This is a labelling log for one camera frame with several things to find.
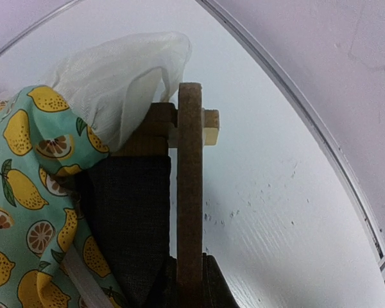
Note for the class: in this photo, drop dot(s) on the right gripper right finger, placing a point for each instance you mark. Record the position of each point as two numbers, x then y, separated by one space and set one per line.
216 292

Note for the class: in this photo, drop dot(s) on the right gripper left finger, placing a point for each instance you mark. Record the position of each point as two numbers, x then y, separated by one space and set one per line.
163 292

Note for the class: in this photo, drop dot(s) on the wooden pet bed frame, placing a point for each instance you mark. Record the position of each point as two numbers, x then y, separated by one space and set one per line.
181 127

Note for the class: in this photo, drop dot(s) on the lemon print bed cushion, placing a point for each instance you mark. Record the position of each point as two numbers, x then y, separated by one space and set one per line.
84 110

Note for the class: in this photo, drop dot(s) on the grey bed base mat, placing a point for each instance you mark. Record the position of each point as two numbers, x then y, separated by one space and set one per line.
126 202

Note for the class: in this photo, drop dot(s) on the aluminium back table edge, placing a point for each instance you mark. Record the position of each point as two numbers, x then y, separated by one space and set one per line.
312 120

